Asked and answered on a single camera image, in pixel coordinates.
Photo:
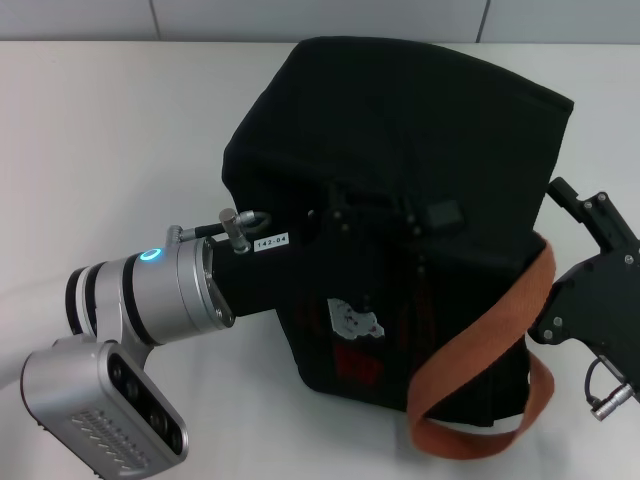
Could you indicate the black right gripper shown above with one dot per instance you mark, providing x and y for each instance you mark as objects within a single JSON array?
[{"x": 600, "y": 305}]

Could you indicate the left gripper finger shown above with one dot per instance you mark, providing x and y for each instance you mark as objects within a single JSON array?
[{"x": 445, "y": 214}]

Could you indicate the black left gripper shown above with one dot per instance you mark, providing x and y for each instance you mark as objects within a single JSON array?
[{"x": 270, "y": 280}]

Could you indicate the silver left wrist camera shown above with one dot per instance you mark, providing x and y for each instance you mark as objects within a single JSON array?
[{"x": 90, "y": 395}]

